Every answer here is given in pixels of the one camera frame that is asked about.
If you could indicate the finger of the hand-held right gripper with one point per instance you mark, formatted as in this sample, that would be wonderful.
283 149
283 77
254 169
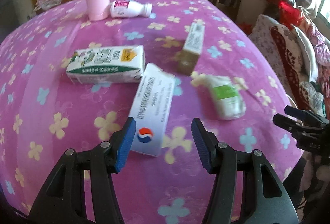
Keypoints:
288 123
304 114

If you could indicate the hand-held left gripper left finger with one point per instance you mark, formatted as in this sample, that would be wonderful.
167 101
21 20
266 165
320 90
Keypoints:
126 146

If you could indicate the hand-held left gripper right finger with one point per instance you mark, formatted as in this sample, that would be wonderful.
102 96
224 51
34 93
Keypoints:
201 144

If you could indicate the white blue medicine box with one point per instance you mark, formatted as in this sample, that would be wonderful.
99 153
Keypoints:
152 107

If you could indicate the white green label bottle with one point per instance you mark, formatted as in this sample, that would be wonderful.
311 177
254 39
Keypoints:
226 97

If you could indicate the pile of clothes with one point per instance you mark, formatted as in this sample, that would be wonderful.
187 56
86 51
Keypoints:
322 53

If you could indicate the pink flowered blanket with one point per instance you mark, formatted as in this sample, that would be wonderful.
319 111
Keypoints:
77 100

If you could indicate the white green carton box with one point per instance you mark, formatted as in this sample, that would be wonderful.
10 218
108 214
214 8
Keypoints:
103 64

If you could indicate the floral pillow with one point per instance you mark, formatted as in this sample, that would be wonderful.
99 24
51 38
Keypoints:
263 33

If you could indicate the olive white medicine box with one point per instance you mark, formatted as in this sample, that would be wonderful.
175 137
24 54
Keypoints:
192 46

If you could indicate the red plastic bag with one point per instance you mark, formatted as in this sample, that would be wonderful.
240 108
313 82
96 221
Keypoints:
243 25

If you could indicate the white pill bottle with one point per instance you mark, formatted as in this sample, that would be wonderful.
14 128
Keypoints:
129 8

